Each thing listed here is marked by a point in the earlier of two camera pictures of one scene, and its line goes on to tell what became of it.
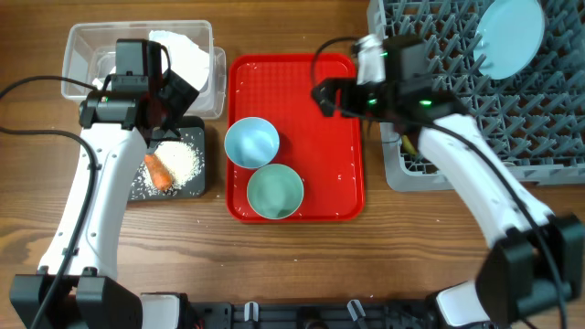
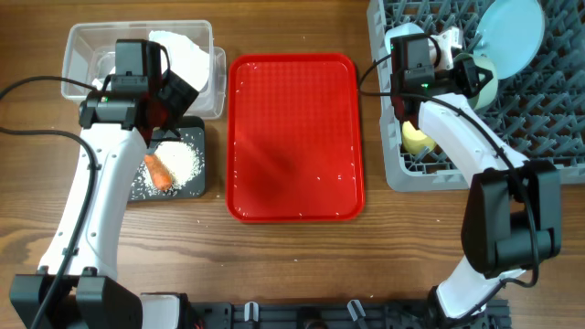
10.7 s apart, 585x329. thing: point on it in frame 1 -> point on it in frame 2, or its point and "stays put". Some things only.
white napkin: (186, 59) stays put
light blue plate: (508, 37) stays put
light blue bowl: (251, 143) -> (398, 30)
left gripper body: (179, 97) stays put
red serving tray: (325, 152) stays put
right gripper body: (358, 100) -> (437, 77)
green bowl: (275, 191) -> (464, 77)
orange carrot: (162, 179) stays put
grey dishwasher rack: (537, 118) stays put
